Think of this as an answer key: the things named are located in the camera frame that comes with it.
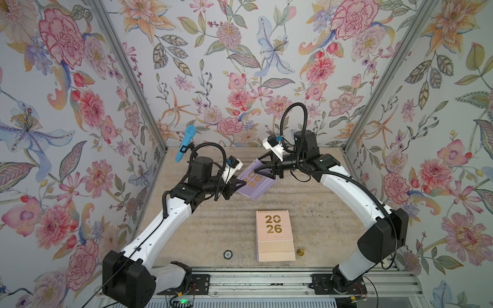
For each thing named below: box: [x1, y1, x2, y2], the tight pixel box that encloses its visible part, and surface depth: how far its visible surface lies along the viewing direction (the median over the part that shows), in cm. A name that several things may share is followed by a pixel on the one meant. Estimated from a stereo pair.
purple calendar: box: [236, 158, 279, 201], surface depth 75 cm
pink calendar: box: [255, 209, 296, 263], surface depth 82 cm
